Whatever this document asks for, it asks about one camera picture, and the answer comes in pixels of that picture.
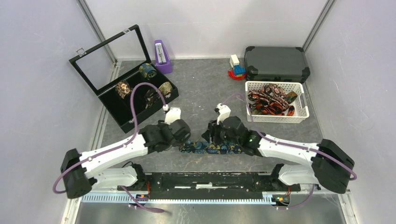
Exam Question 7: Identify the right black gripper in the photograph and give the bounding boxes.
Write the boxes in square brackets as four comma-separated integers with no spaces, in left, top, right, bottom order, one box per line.
[201,116,240,147]

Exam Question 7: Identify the blue yellow patterned tie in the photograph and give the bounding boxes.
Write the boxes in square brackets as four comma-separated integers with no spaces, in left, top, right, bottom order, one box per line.
[179,140,244,154]

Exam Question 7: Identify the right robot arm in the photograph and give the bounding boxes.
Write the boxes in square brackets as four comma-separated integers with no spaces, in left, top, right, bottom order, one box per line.
[202,116,357,194]

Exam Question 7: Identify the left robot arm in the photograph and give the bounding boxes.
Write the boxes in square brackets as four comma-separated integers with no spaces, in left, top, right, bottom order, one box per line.
[53,119,191,199]

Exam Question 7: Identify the rolled olive gold tie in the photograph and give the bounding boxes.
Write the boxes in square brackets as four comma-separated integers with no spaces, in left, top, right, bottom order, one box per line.
[158,82,173,97]

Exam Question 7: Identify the orange black tie pile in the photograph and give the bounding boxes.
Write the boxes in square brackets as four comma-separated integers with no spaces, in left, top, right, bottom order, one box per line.
[247,84,297,116]

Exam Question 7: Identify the colourful toy block stack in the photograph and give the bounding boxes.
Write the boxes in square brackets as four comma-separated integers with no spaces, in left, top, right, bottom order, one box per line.
[228,55,246,80]

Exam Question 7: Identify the white plastic basket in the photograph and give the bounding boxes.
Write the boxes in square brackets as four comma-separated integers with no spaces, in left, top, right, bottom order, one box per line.
[245,81,309,124]

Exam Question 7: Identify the purple metronome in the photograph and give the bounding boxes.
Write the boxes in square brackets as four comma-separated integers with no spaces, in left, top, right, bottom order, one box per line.
[154,40,173,74]

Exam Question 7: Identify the rolled teal tie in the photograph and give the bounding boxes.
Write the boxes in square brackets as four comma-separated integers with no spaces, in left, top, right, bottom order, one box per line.
[139,63,157,80]

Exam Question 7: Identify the rolled brown floral tie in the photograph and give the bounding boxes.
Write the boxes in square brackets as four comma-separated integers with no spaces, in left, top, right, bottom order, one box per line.
[115,81,133,99]

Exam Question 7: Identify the dark grey hard case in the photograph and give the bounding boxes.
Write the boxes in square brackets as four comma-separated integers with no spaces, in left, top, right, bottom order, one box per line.
[244,46,311,84]

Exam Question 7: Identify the black tie display box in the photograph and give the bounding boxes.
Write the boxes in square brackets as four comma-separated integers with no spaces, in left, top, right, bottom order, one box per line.
[69,24,179,133]

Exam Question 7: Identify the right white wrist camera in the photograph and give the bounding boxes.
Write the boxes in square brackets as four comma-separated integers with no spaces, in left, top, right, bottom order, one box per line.
[215,103,231,125]

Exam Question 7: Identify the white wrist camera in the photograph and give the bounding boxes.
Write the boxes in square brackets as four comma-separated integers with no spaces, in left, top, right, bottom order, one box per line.
[163,105,182,125]
[215,103,231,125]

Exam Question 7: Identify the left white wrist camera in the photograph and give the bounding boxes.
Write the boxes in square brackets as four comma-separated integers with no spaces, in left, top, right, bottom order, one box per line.
[163,105,182,125]

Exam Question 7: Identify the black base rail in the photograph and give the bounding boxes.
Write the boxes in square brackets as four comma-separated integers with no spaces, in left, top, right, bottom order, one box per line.
[127,172,301,200]

